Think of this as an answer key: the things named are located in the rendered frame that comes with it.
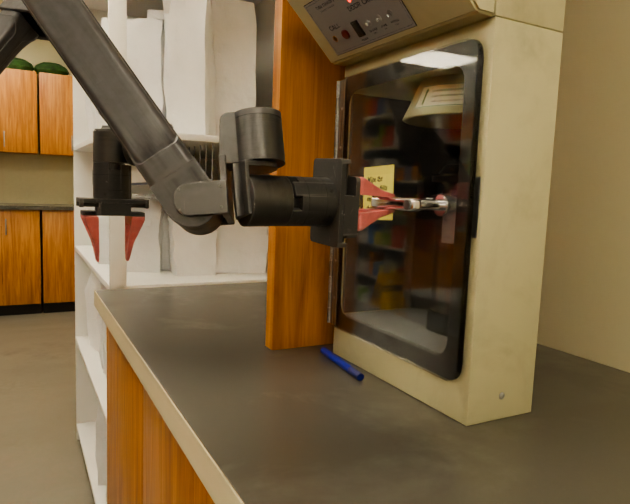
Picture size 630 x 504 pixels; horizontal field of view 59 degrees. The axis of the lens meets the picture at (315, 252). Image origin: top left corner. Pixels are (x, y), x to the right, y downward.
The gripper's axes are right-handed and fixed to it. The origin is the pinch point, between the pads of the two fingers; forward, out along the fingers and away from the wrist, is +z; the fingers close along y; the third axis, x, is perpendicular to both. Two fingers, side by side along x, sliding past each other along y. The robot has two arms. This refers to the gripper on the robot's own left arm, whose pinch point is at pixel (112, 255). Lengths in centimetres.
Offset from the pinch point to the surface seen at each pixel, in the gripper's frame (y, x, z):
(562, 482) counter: 33, -60, 16
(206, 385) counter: 9.3, -21.4, 15.6
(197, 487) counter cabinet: 6.4, -27.4, 26.7
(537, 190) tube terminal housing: 42, -46, -13
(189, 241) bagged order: 35, 82, 6
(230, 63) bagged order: 51, 92, -53
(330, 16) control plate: 26.1, -22.0, -36.0
